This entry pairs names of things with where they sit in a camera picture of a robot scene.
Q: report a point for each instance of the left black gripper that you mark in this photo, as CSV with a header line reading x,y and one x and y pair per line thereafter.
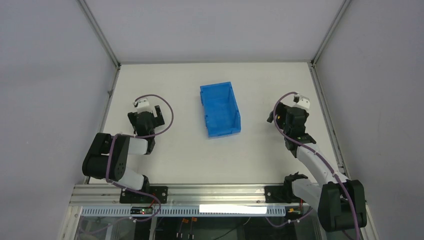
x,y
145,117

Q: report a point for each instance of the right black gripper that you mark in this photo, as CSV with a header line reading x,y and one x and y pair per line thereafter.
x,y
293,112

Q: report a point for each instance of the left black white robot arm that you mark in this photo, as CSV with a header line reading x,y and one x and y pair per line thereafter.
x,y
107,156

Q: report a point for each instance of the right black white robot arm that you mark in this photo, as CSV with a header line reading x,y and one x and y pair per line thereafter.
x,y
339,202

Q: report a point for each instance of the blue plastic storage bin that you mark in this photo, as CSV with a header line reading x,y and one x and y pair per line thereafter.
x,y
221,113

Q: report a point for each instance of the small black controller board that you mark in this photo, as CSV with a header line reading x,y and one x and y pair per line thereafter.
x,y
141,211

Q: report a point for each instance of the white label strip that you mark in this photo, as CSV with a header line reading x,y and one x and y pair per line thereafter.
x,y
232,209

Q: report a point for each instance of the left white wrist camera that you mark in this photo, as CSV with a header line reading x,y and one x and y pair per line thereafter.
x,y
142,105

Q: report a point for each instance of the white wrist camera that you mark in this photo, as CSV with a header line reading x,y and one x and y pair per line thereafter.
x,y
301,102
142,105

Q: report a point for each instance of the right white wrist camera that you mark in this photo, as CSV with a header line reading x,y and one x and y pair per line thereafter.
x,y
301,102

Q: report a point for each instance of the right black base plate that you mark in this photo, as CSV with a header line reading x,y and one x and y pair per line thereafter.
x,y
279,194

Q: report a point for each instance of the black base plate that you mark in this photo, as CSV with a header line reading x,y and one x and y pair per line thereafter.
x,y
159,191
279,194

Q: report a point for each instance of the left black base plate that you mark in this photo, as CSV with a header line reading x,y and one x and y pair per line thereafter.
x,y
159,191

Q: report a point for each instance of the slotted grey cable duct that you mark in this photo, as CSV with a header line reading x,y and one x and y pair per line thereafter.
x,y
174,211

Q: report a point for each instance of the aluminium extrusion rail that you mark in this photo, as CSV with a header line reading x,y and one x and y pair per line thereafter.
x,y
178,194

